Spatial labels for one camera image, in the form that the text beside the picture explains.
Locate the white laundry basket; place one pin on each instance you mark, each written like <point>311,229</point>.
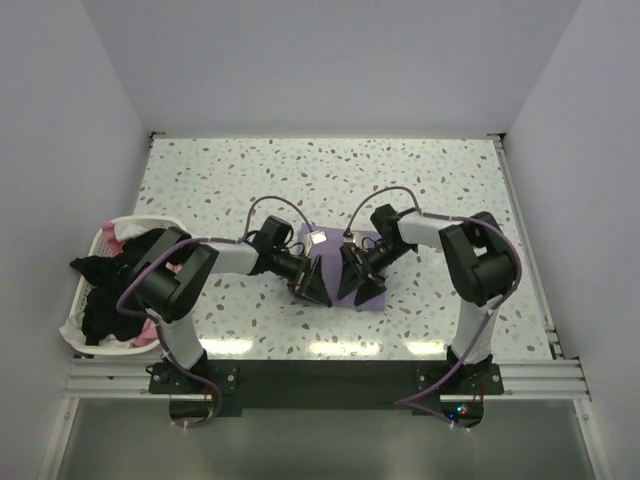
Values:
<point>71,329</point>

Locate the black garment in basket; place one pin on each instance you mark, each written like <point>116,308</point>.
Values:
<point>98,271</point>

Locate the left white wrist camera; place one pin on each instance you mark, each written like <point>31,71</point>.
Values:
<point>313,238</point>

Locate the purple t shirt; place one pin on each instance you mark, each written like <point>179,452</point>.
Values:
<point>331,272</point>

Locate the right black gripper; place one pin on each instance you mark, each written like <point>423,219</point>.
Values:
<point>352,276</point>

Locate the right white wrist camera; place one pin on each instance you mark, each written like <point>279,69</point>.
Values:
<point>353,238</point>

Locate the aluminium rail frame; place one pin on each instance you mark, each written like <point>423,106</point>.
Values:
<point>110,426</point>

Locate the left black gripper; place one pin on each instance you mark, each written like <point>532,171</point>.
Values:
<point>314,288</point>

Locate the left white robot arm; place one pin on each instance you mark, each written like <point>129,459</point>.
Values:
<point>167,282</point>

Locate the pink garment in basket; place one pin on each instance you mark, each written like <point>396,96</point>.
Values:
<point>128,239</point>

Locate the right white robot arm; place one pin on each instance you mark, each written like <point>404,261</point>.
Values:
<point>483,266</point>

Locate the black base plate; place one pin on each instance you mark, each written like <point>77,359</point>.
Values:
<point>228,388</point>

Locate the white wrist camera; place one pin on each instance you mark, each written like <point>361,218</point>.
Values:
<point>353,238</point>
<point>313,238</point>

